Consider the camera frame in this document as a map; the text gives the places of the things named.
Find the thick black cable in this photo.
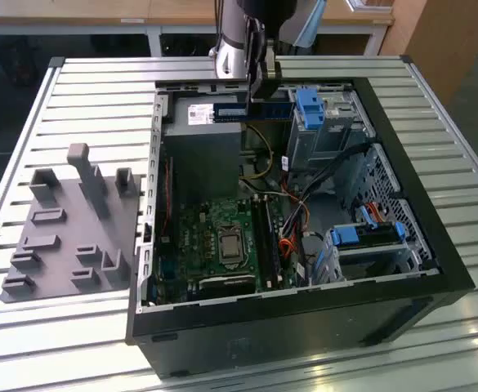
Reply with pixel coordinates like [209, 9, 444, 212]
[295, 142, 377, 205]

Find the blue RAM stick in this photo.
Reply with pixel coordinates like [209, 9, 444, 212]
[212, 100, 293, 123]

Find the red data cable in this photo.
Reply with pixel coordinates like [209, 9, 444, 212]
[366, 201, 391, 224]

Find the metal socket cover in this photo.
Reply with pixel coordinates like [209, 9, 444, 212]
[215, 223, 247, 271]

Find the green motherboard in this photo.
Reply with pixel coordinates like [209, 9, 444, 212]
[152, 194, 306, 305]

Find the low grey drive cage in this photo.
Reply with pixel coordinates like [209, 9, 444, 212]
[310, 222, 442, 287]

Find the grey power supply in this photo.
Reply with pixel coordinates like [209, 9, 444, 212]
[163, 96, 244, 202]

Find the blue data cable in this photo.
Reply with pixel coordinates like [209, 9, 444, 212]
[360, 205, 378, 230]

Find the wooden desk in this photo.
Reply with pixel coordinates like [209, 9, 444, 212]
[0, 0, 395, 57]

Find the yellow wire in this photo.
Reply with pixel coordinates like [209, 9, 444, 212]
[239, 123, 275, 181]

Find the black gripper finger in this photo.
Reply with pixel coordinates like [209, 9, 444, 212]
[264, 38, 284, 82]
[245, 20, 274, 104]

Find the black RAM slot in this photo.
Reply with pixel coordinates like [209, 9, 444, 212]
[251, 194, 274, 289]

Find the grey parts rack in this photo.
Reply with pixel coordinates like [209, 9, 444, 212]
[1, 142, 148, 305]

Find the wooden cabinet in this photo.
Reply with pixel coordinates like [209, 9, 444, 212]
[379, 0, 478, 107]

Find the blue disk carrier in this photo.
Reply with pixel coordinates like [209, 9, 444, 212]
[329, 222, 406, 248]
[297, 87, 326, 129]

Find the black graphics card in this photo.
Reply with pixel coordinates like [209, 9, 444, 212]
[199, 274, 257, 296]

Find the orange wire bundle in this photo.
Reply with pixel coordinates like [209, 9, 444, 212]
[278, 199, 311, 261]

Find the black PC case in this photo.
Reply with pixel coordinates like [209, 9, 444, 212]
[123, 75, 476, 379]

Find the tall grey drive cage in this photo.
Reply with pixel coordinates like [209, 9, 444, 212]
[286, 87, 377, 175]

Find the silver CPU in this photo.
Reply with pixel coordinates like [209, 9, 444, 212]
[221, 236, 243, 258]

